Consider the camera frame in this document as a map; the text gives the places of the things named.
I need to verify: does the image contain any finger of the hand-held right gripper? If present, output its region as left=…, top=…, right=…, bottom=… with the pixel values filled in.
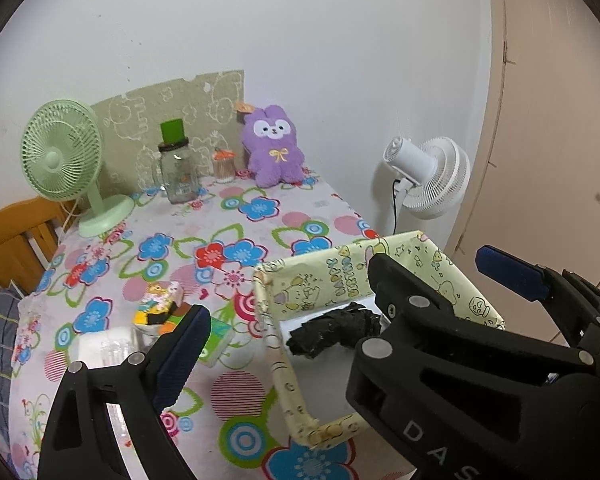
left=345, top=254, right=600, bottom=480

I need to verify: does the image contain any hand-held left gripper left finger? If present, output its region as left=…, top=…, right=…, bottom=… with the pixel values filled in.
left=37, top=304, right=212, bottom=480

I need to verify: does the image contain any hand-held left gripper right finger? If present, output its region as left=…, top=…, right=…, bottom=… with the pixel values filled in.
left=475, top=245, right=600, bottom=367

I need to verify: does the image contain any green tissue pack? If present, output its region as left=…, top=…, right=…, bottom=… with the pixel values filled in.
left=196, top=317, right=233, bottom=368

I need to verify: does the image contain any white tissue pack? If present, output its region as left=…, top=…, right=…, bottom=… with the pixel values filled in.
left=69, top=326, right=148, bottom=436

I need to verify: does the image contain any yellow cartoon storage box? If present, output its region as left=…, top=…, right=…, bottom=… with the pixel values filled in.
left=252, top=230, right=506, bottom=448

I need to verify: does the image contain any yellow cartoon tissue packet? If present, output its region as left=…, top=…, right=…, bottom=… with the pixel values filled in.
left=132, top=282, right=185, bottom=336

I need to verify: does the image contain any white clip fan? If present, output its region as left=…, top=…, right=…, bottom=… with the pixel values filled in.
left=384, top=136, right=471, bottom=219

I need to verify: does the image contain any beige door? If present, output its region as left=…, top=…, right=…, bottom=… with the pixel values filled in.
left=442, top=0, right=600, bottom=356

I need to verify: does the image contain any floral tablecloth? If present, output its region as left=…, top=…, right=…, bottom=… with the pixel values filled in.
left=10, top=167, right=416, bottom=480

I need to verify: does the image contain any glass jar mug green lid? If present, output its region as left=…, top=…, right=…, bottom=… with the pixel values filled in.
left=152, top=118, right=201, bottom=205

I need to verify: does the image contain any small glass toothpick jar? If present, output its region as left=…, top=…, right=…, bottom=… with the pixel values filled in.
left=211, top=147, right=237, bottom=184

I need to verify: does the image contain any wooden bed headboard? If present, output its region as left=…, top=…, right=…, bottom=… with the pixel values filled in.
left=0, top=196, right=73, bottom=291

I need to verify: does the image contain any purple plush rabbit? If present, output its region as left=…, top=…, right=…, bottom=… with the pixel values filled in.
left=241, top=105, right=306, bottom=188

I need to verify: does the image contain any green desk fan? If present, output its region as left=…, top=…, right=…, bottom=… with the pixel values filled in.
left=20, top=100, right=135, bottom=238

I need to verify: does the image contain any black fan cable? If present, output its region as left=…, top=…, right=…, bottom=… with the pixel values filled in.
left=391, top=177, right=402, bottom=235

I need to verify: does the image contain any white fan cable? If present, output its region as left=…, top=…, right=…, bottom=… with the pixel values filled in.
left=61, top=200, right=82, bottom=233

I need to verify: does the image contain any green patterned wall sheet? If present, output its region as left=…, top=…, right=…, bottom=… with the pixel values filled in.
left=90, top=69, right=245, bottom=196

